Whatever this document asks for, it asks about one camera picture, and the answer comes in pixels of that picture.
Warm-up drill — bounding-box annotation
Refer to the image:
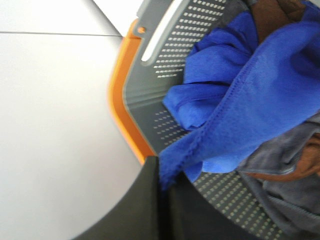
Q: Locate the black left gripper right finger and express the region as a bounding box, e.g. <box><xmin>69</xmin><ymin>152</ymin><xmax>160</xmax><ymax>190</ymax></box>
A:
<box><xmin>167</xmin><ymin>172</ymin><xmax>258</xmax><ymax>240</ymax></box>

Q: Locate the brown microfibre towel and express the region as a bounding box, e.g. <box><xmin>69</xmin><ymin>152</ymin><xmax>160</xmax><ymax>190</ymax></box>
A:
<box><xmin>250</xmin><ymin>0</ymin><xmax>306</xmax><ymax>43</ymax></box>

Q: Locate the grey perforated plastic basket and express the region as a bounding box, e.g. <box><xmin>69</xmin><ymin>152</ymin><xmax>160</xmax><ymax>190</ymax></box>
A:
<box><xmin>125</xmin><ymin>0</ymin><xmax>286</xmax><ymax>240</ymax></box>

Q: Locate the grey microfibre towel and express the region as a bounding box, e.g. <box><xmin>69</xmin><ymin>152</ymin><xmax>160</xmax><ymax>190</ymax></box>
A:
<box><xmin>237</xmin><ymin>114</ymin><xmax>320</xmax><ymax>240</ymax></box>

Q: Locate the orange basket handle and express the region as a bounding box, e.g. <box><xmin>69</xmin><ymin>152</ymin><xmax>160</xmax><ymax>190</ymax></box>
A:
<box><xmin>107</xmin><ymin>19</ymin><xmax>155</xmax><ymax>165</ymax></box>

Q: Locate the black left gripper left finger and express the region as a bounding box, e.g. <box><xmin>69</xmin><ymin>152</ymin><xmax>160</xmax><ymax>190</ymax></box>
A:
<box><xmin>75</xmin><ymin>156</ymin><xmax>160</xmax><ymax>240</ymax></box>

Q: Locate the blue microfibre towel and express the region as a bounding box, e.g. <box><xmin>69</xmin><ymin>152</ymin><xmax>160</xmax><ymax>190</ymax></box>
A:
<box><xmin>159</xmin><ymin>1</ymin><xmax>320</xmax><ymax>190</ymax></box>

